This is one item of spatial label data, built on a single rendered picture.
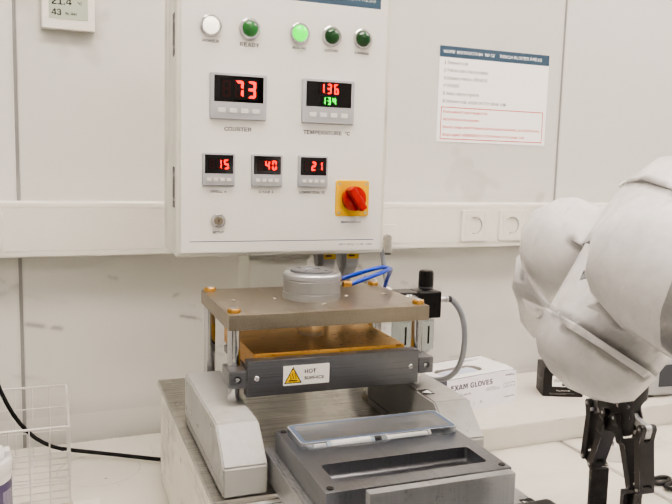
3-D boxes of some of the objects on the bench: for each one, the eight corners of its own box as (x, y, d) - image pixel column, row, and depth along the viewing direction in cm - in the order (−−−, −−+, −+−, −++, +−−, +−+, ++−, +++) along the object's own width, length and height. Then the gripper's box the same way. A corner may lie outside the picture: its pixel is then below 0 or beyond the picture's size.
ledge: (345, 410, 162) (345, 391, 162) (636, 377, 195) (638, 360, 194) (409, 463, 135) (410, 439, 135) (737, 414, 167) (738, 395, 167)
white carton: (396, 401, 156) (398, 367, 155) (477, 386, 168) (478, 354, 167) (433, 419, 146) (435, 383, 145) (516, 401, 158) (518, 368, 157)
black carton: (535, 388, 168) (537, 358, 167) (574, 389, 168) (576, 359, 167) (542, 396, 162) (544, 365, 161) (583, 397, 162) (585, 367, 161)
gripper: (561, 355, 116) (553, 496, 119) (644, 392, 97) (632, 559, 100) (603, 353, 118) (594, 492, 121) (692, 389, 99) (679, 553, 102)
